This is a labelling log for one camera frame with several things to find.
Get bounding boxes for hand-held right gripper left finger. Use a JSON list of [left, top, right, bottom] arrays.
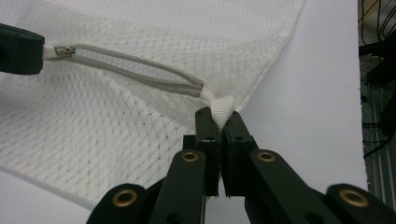
[[182, 106, 223, 198]]

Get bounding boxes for black floor cables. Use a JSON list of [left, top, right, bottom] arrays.
[[358, 0, 396, 48]]

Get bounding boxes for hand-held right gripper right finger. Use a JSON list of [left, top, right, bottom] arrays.
[[221, 111, 260, 198]]

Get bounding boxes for white mesh laundry bag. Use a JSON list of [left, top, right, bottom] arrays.
[[0, 0, 306, 210]]

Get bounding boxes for aluminium rail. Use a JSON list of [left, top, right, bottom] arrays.
[[360, 55, 396, 213]]

